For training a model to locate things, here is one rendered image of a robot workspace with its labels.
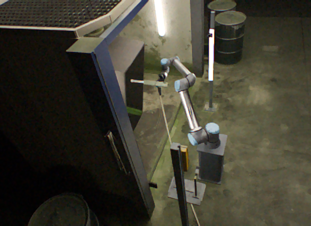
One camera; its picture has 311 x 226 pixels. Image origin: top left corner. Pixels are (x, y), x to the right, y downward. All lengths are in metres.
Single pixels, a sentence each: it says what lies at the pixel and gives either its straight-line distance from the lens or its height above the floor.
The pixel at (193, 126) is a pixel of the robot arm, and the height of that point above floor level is 0.96.
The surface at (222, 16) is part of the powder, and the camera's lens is 5.22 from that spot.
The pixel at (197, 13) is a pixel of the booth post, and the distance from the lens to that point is 4.36.
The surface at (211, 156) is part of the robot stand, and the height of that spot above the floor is 0.56.
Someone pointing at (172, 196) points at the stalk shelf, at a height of 0.79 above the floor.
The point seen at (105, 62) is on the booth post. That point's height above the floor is 2.16.
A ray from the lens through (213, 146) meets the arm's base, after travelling 2.90.
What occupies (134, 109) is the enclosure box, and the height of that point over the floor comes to 0.52.
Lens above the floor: 2.96
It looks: 43 degrees down
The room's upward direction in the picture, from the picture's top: 11 degrees counter-clockwise
